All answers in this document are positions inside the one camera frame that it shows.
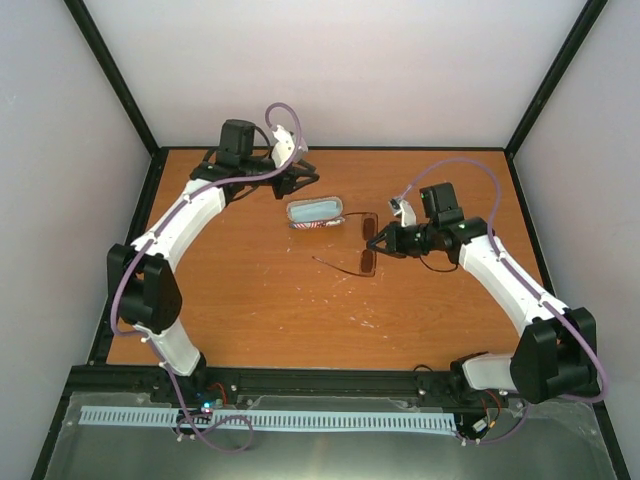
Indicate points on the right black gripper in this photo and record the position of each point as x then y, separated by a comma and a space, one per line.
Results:
394, 246

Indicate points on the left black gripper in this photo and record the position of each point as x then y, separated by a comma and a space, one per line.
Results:
286, 183

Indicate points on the brown tinted sunglasses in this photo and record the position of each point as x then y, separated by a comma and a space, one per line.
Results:
368, 257

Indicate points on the flag newsprint glasses case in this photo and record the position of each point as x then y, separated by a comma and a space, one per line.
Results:
336, 221

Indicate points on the light blue cleaning cloth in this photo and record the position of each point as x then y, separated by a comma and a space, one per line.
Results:
314, 211

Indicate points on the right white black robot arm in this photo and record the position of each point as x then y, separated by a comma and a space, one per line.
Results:
555, 353

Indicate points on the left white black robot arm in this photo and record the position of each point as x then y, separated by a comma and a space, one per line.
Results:
144, 297

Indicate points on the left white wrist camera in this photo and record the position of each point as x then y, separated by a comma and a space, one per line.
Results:
283, 147

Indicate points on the light blue slotted cable duct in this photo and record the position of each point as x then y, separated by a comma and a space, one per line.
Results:
281, 421

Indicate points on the black frame post left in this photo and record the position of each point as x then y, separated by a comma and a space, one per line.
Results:
96, 43

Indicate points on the black frame post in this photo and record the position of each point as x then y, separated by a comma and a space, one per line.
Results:
96, 43
574, 40

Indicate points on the black aluminium front rail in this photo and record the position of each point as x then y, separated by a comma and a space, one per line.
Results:
429, 388

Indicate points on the black frame post right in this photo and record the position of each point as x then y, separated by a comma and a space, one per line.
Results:
574, 40

